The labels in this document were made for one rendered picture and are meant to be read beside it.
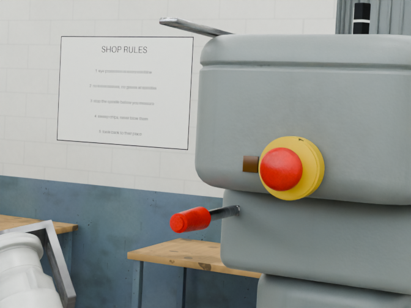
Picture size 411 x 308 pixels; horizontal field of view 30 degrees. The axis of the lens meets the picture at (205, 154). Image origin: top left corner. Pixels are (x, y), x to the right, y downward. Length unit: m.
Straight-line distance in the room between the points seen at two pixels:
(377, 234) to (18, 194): 5.86
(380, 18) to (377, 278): 0.42
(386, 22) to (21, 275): 0.63
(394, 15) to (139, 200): 4.93
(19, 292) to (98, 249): 5.46
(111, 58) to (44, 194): 1.25
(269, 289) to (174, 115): 4.89
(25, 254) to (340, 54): 0.35
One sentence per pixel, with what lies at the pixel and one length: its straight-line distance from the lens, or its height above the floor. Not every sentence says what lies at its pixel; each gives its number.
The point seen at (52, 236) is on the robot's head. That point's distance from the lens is 0.76.
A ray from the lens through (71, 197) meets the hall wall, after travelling 6.26.
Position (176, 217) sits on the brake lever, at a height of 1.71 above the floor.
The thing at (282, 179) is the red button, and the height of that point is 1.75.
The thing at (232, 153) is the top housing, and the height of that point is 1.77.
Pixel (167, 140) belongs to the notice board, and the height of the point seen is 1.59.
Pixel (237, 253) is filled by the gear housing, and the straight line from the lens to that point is 0.87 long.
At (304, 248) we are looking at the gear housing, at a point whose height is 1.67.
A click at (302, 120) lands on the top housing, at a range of 0.74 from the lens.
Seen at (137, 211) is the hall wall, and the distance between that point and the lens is 5.94.
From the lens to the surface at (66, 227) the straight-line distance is 6.05.
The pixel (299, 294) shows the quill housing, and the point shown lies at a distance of 0.89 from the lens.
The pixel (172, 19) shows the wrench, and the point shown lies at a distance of 0.74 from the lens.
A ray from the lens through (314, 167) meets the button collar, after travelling 0.71.
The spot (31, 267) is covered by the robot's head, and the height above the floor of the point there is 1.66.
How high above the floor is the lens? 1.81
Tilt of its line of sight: 3 degrees down
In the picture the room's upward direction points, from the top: 3 degrees clockwise
